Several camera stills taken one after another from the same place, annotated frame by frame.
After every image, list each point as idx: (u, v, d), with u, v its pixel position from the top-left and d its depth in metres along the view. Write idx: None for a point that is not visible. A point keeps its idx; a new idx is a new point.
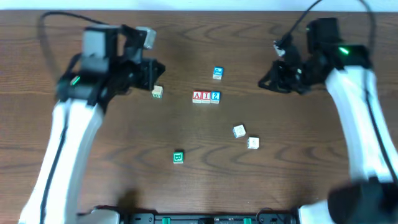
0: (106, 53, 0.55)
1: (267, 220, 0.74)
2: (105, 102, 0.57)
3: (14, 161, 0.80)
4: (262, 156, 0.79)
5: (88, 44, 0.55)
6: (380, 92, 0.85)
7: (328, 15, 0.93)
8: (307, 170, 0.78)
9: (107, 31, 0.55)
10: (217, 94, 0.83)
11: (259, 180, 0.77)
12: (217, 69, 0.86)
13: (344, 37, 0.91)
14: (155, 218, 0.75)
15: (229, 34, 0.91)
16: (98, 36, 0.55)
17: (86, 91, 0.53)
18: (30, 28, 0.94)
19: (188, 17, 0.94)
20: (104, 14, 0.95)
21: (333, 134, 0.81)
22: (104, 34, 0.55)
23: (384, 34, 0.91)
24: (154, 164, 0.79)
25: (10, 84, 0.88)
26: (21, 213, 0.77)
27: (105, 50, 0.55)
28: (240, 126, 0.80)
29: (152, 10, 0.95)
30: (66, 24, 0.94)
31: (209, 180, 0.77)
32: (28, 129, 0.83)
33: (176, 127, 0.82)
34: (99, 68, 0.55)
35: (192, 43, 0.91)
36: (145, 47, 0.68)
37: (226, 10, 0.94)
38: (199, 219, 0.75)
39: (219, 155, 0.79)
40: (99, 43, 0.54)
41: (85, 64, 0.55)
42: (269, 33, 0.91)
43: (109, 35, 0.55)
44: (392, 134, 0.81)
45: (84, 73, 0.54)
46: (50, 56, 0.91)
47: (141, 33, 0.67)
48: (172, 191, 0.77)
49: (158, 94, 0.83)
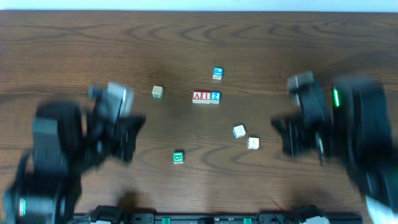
0: (63, 147, 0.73)
1: (267, 220, 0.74)
2: (66, 211, 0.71)
3: (15, 162, 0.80)
4: (262, 156, 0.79)
5: (47, 157, 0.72)
6: None
7: (328, 15, 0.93)
8: (307, 170, 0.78)
9: (47, 125, 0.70)
10: (217, 94, 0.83)
11: (259, 180, 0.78)
12: (217, 70, 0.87)
13: (344, 37, 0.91)
14: (155, 218, 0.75)
15: (228, 35, 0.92)
16: (50, 124, 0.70)
17: (32, 204, 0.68)
18: (30, 28, 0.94)
19: (188, 17, 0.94)
20: (104, 14, 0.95)
21: None
22: (56, 124, 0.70)
23: (384, 34, 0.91)
24: (155, 165, 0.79)
25: (11, 84, 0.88)
26: None
27: (44, 155, 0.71)
28: (240, 126, 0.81)
29: (152, 11, 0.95)
30: (66, 24, 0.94)
31: (209, 180, 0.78)
32: (28, 129, 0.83)
33: (176, 127, 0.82)
34: (65, 144, 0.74)
35: (192, 43, 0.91)
36: (122, 111, 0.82)
37: (226, 11, 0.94)
38: (199, 219, 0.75)
39: (219, 155, 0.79)
40: (51, 163, 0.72)
41: (42, 161, 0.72)
42: (268, 33, 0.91)
43: (52, 128, 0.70)
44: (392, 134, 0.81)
45: (43, 174, 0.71)
46: (51, 57, 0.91)
47: (104, 97, 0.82)
48: (172, 191, 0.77)
49: (158, 95, 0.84)
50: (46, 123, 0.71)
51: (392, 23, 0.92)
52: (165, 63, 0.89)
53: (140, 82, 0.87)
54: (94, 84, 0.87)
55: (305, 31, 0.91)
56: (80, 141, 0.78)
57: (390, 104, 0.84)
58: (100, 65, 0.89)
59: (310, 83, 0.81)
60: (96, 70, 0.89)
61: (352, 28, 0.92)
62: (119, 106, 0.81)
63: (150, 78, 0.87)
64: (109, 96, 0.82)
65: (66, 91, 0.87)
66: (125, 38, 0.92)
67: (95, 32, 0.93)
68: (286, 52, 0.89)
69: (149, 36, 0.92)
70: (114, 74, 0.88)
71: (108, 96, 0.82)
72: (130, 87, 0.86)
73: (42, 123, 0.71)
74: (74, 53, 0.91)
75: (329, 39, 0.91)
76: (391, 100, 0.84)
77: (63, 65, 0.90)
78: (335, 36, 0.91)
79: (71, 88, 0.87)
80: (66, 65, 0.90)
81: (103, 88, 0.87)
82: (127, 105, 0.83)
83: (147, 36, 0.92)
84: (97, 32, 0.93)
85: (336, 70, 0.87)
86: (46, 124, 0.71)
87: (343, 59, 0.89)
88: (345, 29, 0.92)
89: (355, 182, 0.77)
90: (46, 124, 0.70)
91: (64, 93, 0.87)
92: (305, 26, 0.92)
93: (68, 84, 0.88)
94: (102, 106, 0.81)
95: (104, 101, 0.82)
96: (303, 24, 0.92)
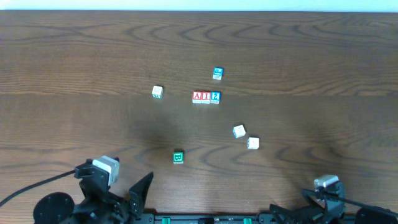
0: None
1: (267, 220, 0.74)
2: None
3: (13, 162, 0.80)
4: (262, 156, 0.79)
5: None
6: (380, 92, 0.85)
7: (327, 15, 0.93)
8: (308, 170, 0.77)
9: (55, 219, 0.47)
10: (217, 94, 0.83)
11: (259, 180, 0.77)
12: (217, 70, 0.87)
13: (344, 37, 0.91)
14: (155, 218, 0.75)
15: (228, 35, 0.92)
16: None
17: None
18: (30, 28, 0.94)
19: (188, 17, 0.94)
20: (104, 14, 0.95)
21: (333, 134, 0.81)
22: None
23: (383, 34, 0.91)
24: (153, 164, 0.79)
25: (10, 84, 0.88)
26: (21, 213, 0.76)
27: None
28: (240, 126, 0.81)
29: (152, 11, 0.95)
30: (66, 24, 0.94)
31: (209, 180, 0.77)
32: (28, 129, 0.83)
33: (176, 127, 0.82)
34: None
35: (191, 43, 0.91)
36: (93, 177, 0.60)
37: (226, 11, 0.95)
38: (199, 219, 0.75)
39: (219, 155, 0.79)
40: None
41: None
42: (269, 33, 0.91)
43: (59, 218, 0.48)
44: (392, 134, 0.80)
45: None
46: (51, 56, 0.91)
47: (91, 172, 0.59)
48: (171, 192, 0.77)
49: (158, 95, 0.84)
50: (49, 214, 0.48)
51: (391, 23, 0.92)
52: (165, 63, 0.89)
53: (140, 82, 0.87)
54: (94, 84, 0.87)
55: (304, 31, 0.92)
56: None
57: (390, 104, 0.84)
58: (99, 65, 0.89)
59: (336, 183, 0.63)
60: (96, 70, 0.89)
61: (352, 28, 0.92)
62: (105, 184, 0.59)
63: (150, 78, 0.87)
64: (94, 175, 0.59)
65: (66, 91, 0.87)
66: (125, 37, 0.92)
67: (95, 32, 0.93)
68: (286, 52, 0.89)
69: (148, 36, 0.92)
70: (114, 74, 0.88)
71: (94, 174, 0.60)
72: (130, 87, 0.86)
73: (48, 211, 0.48)
74: (74, 53, 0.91)
75: (329, 39, 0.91)
76: (390, 100, 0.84)
77: (63, 65, 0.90)
78: (334, 36, 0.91)
79: (70, 88, 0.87)
80: (66, 65, 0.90)
81: (103, 87, 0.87)
82: (115, 174, 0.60)
83: (147, 36, 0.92)
84: (97, 32, 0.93)
85: (336, 70, 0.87)
86: (51, 208, 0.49)
87: (342, 59, 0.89)
88: (345, 29, 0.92)
89: (355, 182, 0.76)
90: (51, 218, 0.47)
91: (64, 93, 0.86)
92: (305, 26, 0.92)
93: (68, 84, 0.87)
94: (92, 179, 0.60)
95: (92, 181, 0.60)
96: (303, 24, 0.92)
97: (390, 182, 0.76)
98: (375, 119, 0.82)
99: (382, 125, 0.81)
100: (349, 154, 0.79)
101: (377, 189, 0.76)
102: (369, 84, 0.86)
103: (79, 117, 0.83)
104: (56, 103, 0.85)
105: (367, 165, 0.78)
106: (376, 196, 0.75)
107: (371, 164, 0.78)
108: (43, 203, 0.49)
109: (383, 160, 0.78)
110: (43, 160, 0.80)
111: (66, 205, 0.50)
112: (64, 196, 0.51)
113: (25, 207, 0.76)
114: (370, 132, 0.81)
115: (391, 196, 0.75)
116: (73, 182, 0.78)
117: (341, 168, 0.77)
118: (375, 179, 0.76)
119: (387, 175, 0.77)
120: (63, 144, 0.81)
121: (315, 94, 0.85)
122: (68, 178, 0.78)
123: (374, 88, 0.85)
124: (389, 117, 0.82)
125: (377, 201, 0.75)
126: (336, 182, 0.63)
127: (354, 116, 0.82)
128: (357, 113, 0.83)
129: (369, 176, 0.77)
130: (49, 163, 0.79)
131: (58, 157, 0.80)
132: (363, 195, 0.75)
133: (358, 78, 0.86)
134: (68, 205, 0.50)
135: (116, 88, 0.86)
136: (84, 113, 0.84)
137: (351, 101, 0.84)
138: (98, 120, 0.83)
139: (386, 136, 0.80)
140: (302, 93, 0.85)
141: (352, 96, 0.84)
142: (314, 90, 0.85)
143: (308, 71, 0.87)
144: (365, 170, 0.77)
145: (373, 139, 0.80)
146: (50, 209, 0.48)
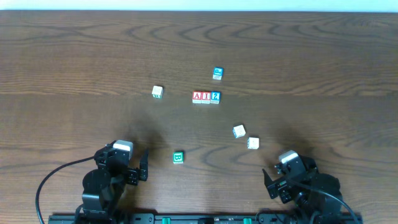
0: (102, 208, 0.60)
1: (267, 220, 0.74)
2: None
3: (13, 161, 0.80)
4: (262, 156, 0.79)
5: (87, 204, 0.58)
6: (380, 92, 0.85)
7: (327, 15, 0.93)
8: None
9: (98, 187, 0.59)
10: (217, 94, 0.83)
11: (259, 180, 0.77)
12: (217, 70, 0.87)
13: (344, 37, 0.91)
14: (155, 218, 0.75)
15: (229, 35, 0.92)
16: (93, 201, 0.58)
17: None
18: (31, 28, 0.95)
19: (188, 17, 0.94)
20: (104, 14, 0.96)
21: (332, 134, 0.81)
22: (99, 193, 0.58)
23: (382, 34, 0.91)
24: (154, 165, 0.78)
25: (10, 84, 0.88)
26: (20, 213, 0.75)
27: (104, 206, 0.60)
28: (240, 126, 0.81)
29: (152, 11, 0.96)
30: (67, 24, 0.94)
31: (208, 180, 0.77)
32: (29, 129, 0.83)
33: (176, 127, 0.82)
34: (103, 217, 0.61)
35: (191, 43, 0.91)
36: (115, 156, 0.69)
37: (226, 11, 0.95)
38: (199, 219, 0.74)
39: (219, 155, 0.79)
40: (97, 204, 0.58)
41: (87, 209, 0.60)
42: (269, 34, 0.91)
43: (101, 186, 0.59)
44: (391, 134, 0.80)
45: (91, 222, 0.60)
46: (51, 56, 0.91)
47: (114, 153, 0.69)
48: (171, 191, 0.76)
49: (158, 95, 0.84)
50: (94, 183, 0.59)
51: (390, 23, 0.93)
52: (165, 63, 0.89)
53: (140, 82, 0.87)
54: (94, 84, 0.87)
55: (305, 32, 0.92)
56: (112, 200, 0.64)
57: (390, 104, 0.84)
58: (99, 65, 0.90)
59: (296, 160, 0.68)
60: (96, 70, 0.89)
61: (352, 28, 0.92)
62: (127, 160, 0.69)
63: (150, 78, 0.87)
64: (117, 155, 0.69)
65: (67, 91, 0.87)
66: (125, 38, 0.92)
67: (94, 32, 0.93)
68: (286, 52, 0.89)
69: (148, 36, 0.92)
70: (114, 74, 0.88)
71: (116, 155, 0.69)
72: (130, 88, 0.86)
73: (92, 181, 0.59)
74: (74, 53, 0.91)
75: (329, 39, 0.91)
76: (390, 100, 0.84)
77: (63, 65, 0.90)
78: (334, 36, 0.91)
79: (70, 88, 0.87)
80: (66, 65, 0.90)
81: (103, 88, 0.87)
82: (130, 154, 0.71)
83: (146, 36, 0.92)
84: (97, 32, 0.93)
85: (336, 70, 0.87)
86: (95, 178, 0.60)
87: (343, 59, 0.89)
88: (345, 30, 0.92)
89: (355, 182, 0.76)
90: (95, 186, 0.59)
91: (65, 92, 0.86)
92: (305, 26, 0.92)
93: (68, 84, 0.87)
94: (115, 158, 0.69)
95: (114, 160, 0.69)
96: (303, 24, 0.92)
97: (389, 181, 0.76)
98: (375, 120, 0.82)
99: (382, 125, 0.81)
100: (349, 154, 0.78)
101: (377, 188, 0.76)
102: (369, 84, 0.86)
103: (79, 117, 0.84)
104: (56, 102, 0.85)
105: (366, 165, 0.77)
106: (375, 195, 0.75)
107: (370, 164, 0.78)
108: (89, 176, 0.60)
109: (382, 161, 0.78)
110: (43, 160, 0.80)
111: (106, 177, 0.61)
112: (103, 170, 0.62)
113: (25, 207, 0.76)
114: (370, 132, 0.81)
115: (390, 196, 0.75)
116: (73, 182, 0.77)
117: (341, 168, 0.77)
118: (374, 178, 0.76)
119: (387, 175, 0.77)
120: (63, 144, 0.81)
121: (315, 94, 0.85)
122: (68, 178, 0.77)
123: (373, 88, 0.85)
124: (389, 117, 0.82)
125: (376, 201, 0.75)
126: (295, 159, 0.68)
127: (354, 116, 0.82)
128: (357, 113, 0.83)
129: (368, 176, 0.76)
130: (50, 162, 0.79)
131: (58, 157, 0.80)
132: (364, 195, 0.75)
133: (358, 78, 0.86)
134: (107, 177, 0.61)
135: (116, 88, 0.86)
136: (84, 112, 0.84)
137: (351, 101, 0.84)
138: (98, 120, 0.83)
139: (386, 136, 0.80)
140: (302, 93, 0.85)
141: (352, 96, 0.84)
142: (314, 90, 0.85)
143: (308, 71, 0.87)
144: (365, 170, 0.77)
145: (373, 140, 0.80)
146: (93, 180, 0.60)
